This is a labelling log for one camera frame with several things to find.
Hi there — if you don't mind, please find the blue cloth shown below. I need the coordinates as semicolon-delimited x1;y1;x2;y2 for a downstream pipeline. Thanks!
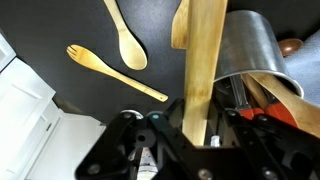
282;29;320;108

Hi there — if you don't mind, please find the wooden spoon with long handle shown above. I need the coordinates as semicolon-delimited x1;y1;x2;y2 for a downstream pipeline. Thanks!
249;72;320;139

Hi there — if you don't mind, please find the silver metal cup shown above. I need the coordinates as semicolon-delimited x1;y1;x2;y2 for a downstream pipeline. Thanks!
213;9;305;100

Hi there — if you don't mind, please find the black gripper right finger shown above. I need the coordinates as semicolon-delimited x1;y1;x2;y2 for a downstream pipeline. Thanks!
213;96;320;180

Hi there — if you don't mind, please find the wipes canister with white lid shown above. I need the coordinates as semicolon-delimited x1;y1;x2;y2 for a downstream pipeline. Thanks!
134;146;160;180

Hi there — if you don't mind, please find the white cabinet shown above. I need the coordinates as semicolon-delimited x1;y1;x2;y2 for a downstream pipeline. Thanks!
0;33;108;180

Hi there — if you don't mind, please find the red silicone spatula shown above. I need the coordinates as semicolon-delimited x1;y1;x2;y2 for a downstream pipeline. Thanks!
229;74;300;130

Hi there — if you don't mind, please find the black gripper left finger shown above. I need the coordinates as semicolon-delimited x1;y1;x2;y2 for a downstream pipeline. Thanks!
74;98;201;180

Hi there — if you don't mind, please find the wooden spork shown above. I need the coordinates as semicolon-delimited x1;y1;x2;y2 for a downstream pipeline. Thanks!
65;44;169;103

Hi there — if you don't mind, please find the large wooden spoon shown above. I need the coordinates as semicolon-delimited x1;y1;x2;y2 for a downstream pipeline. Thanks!
103;0;148;71

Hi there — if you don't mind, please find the small brown round object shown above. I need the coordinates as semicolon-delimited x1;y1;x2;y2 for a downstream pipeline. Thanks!
277;37;305;58

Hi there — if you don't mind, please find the wooden turner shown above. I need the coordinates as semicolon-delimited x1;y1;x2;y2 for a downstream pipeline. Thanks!
241;73;268;110

